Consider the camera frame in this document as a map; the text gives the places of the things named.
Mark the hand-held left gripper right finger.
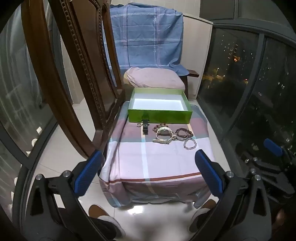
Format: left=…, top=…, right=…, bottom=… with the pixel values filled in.
left=190, top=149, right=278, bottom=241

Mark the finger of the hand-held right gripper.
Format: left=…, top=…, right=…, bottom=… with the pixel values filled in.
left=243, top=158, right=295, bottom=194
left=264, top=138, right=296, bottom=164

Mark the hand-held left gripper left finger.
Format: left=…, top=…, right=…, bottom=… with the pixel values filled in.
left=13, top=149, right=104, bottom=241

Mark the pink bead bracelet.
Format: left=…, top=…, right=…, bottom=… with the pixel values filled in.
left=183, top=138, right=197, bottom=150

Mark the large brown bead bracelet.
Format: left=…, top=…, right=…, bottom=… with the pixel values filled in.
left=174, top=128, right=194, bottom=141

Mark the cream wrist watch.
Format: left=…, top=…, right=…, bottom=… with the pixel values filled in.
left=156, top=126, right=174, bottom=141

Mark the red and white bead bracelet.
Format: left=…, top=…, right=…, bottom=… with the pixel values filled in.
left=151, top=124, right=167, bottom=133

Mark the green cardboard box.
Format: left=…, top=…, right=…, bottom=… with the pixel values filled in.
left=128, top=88, right=193, bottom=123

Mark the person's right foot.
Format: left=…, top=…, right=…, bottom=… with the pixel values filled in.
left=188, top=199, right=218, bottom=233

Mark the person's foot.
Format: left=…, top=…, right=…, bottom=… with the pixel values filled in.
left=88, top=204, right=126, bottom=240
left=188, top=199, right=218, bottom=233

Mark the pink plaid table cloth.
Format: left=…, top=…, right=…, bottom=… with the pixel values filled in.
left=98, top=101, right=222, bottom=209

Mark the person's left foot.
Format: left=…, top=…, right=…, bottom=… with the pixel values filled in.
left=88, top=204, right=126, bottom=240

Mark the dark glass window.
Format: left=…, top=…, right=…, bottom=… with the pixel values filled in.
left=196, top=23, right=296, bottom=186

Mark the carved wooden chair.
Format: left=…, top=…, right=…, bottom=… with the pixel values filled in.
left=21, top=0, right=126, bottom=160

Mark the dark wooden armchair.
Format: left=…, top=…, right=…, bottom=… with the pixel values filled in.
left=184, top=69, right=200, bottom=99

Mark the glass sliding door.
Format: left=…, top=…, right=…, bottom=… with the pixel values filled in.
left=0, top=7, right=58, bottom=209

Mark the pink cushion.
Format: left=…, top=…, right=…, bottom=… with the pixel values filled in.
left=124, top=67, right=186, bottom=91

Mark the blue plaid cloth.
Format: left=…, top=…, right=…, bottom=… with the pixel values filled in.
left=103, top=3, right=190, bottom=76

